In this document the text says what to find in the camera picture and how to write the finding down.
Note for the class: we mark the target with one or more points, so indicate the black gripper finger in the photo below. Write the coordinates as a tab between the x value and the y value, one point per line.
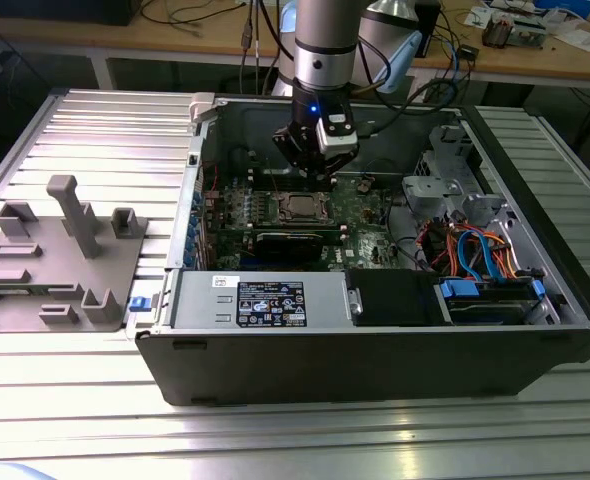
332	167
295	150

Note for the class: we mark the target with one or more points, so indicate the CPU with silver top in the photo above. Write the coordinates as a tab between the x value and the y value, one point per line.
301	204

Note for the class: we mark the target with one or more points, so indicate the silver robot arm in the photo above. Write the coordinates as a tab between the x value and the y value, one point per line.
325	55

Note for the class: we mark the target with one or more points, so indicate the CPU socket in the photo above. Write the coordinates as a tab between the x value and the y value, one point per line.
333	220

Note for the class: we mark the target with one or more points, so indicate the green motherboard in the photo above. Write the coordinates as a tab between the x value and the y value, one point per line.
370	240

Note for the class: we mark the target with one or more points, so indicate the black graphics card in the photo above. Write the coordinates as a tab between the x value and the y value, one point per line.
287	247

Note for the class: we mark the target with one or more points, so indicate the metal drive cage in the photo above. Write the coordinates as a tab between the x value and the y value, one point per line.
427	187

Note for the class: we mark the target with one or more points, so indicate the pale grey case latch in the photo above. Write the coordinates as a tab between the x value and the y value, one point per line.
200	107

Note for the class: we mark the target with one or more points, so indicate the white tag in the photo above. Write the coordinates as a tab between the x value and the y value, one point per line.
419	91

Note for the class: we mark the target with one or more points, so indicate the wooden desk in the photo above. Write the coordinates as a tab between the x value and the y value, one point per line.
185	40

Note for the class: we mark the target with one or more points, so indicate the tall black box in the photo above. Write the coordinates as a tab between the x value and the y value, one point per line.
431	30

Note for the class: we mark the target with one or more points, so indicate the small black device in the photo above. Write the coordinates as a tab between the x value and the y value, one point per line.
470	52

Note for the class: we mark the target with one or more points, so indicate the hard disk in blue carrier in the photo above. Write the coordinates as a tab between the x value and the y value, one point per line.
457	291

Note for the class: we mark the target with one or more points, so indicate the grey power supply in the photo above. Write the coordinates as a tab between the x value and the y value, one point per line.
195	300

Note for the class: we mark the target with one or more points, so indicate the black PC case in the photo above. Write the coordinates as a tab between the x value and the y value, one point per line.
325	365

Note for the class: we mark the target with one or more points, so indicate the copper heat sink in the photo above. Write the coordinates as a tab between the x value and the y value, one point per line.
497	32

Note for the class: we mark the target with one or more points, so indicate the blue case latch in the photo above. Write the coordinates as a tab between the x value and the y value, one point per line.
137	305

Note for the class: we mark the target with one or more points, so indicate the clear plastic box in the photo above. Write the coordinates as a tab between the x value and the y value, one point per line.
527	35

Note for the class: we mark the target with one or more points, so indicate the grey parts rack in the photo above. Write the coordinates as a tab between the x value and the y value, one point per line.
75	300

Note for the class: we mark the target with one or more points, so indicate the wide black box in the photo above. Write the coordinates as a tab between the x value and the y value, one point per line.
50	12

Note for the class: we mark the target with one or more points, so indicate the blue box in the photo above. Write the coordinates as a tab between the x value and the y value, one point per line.
565	5

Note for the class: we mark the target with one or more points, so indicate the white papers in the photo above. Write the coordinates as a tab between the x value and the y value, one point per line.
582	40

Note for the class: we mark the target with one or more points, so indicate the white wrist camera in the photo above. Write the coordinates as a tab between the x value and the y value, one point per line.
337	135

